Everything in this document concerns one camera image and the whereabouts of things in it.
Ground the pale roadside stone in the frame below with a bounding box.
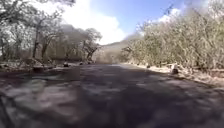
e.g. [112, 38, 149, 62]
[171, 64, 180, 75]

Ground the thicket of dry bushes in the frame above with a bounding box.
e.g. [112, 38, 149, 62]
[121, 0, 224, 72]

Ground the row of bare trees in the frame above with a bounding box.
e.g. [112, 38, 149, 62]
[0, 0, 103, 64]

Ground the grey asphalt road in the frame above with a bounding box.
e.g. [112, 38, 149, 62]
[0, 63, 224, 128]

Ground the dry brown hill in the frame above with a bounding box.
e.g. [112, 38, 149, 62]
[93, 39, 133, 65]

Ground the dry earth verge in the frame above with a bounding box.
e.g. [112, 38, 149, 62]
[124, 62, 224, 88]
[0, 58, 96, 80]

